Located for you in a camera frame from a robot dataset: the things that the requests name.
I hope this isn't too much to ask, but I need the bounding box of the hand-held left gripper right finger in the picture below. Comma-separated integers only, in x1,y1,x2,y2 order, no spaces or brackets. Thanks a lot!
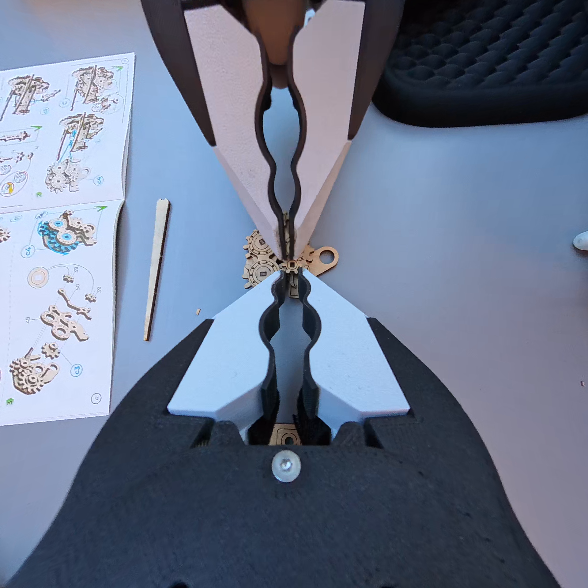
296,270,412,446

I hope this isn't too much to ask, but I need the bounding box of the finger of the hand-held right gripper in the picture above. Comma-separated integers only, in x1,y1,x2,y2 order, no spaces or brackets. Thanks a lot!
288,0,369,260
183,0,295,262

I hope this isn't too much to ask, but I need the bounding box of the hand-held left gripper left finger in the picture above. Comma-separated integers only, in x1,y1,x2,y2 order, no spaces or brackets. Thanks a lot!
167,270,288,445

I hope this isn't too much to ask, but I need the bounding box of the wooden gear assembly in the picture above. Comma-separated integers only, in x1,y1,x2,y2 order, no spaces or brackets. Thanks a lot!
242,212,340,299

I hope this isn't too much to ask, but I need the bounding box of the person's right hand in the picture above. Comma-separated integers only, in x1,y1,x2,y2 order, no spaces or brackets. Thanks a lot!
244,0,306,89

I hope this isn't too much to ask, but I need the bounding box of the tapered wooden stick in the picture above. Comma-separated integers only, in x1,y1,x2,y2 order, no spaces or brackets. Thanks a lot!
143,198,172,342

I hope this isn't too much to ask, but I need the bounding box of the black honeycomb pad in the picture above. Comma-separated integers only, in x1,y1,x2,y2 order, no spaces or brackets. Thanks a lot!
371,0,588,128

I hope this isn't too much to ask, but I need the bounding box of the assembly instruction booklet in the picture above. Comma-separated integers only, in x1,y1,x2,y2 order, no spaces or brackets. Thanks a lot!
0,52,136,427

